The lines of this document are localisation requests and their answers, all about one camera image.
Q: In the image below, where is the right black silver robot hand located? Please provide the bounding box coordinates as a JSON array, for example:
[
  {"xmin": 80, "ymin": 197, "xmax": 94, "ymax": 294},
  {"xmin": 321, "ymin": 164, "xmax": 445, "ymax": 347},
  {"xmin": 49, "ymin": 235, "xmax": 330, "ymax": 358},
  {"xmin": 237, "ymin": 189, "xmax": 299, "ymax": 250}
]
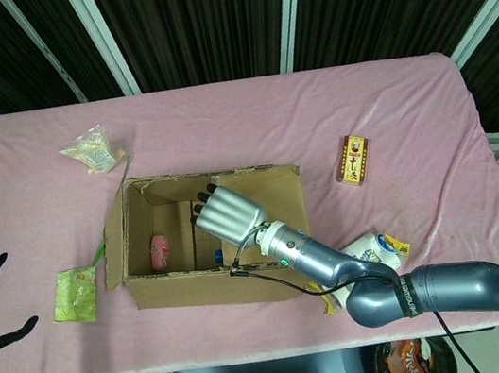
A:
[{"xmin": 186, "ymin": 172, "xmax": 273, "ymax": 256}]

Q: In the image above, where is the large brown cardboard box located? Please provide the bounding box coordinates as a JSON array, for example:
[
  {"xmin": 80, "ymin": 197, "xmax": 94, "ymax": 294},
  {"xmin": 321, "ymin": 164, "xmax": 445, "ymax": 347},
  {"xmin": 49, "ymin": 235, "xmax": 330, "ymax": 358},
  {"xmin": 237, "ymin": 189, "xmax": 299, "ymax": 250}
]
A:
[{"xmin": 88, "ymin": 149, "xmax": 322, "ymax": 332}]

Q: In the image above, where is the pink snack can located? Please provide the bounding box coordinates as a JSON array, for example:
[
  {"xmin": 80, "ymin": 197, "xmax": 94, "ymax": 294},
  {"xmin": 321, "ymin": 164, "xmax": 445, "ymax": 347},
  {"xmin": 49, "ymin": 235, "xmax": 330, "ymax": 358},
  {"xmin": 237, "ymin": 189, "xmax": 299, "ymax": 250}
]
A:
[{"xmin": 146, "ymin": 230, "xmax": 176, "ymax": 274}]

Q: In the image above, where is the pink tablecloth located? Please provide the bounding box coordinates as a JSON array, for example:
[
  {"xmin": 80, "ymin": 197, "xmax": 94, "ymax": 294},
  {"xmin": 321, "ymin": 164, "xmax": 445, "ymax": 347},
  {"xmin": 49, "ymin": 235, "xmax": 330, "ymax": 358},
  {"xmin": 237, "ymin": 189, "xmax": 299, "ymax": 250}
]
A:
[{"xmin": 0, "ymin": 32, "xmax": 499, "ymax": 373}]

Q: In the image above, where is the green snack packet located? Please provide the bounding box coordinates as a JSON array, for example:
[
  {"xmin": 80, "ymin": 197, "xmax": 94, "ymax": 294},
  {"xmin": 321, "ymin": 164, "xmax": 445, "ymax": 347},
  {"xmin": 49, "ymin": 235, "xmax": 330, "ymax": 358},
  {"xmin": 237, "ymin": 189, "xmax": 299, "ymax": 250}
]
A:
[{"xmin": 45, "ymin": 264, "xmax": 106, "ymax": 329}]

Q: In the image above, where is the small red yellow box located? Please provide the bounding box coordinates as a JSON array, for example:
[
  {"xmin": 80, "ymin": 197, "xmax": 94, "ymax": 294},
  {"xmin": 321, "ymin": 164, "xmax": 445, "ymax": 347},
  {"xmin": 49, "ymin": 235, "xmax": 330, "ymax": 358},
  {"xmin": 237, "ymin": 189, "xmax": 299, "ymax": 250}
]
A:
[{"xmin": 328, "ymin": 130, "xmax": 379, "ymax": 191}]

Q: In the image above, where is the artificial red tulip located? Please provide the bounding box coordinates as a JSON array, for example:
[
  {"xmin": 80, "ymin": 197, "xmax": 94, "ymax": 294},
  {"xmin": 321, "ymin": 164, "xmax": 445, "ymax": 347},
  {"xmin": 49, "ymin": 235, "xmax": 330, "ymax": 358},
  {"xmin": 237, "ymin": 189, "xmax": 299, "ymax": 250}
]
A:
[{"xmin": 74, "ymin": 152, "xmax": 150, "ymax": 267}]

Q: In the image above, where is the clear yellow snack bag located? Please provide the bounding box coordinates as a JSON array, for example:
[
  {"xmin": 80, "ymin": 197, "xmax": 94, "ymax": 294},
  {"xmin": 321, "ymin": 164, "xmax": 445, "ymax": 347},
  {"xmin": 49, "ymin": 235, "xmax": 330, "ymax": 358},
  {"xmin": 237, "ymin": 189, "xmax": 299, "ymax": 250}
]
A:
[{"xmin": 57, "ymin": 120, "xmax": 129, "ymax": 182}]

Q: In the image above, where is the lint roller refill pack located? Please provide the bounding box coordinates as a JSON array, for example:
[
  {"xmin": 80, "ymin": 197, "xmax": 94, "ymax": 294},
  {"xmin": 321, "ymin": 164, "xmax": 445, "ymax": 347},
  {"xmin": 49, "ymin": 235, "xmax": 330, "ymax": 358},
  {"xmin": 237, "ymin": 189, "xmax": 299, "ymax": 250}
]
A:
[{"xmin": 297, "ymin": 223, "xmax": 421, "ymax": 320}]

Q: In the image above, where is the orange snack bag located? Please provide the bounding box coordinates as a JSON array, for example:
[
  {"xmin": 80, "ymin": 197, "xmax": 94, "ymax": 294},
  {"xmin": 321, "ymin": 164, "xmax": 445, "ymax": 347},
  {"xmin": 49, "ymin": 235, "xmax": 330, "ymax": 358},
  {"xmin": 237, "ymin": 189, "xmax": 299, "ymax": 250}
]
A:
[{"xmin": 380, "ymin": 335, "xmax": 438, "ymax": 373}]

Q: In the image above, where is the black round bin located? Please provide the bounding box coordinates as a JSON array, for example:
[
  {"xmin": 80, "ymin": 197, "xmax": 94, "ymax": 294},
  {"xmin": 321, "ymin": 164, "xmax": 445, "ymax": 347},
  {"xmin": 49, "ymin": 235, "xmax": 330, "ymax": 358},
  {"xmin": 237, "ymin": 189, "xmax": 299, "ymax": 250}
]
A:
[{"xmin": 370, "ymin": 331, "xmax": 458, "ymax": 373}]

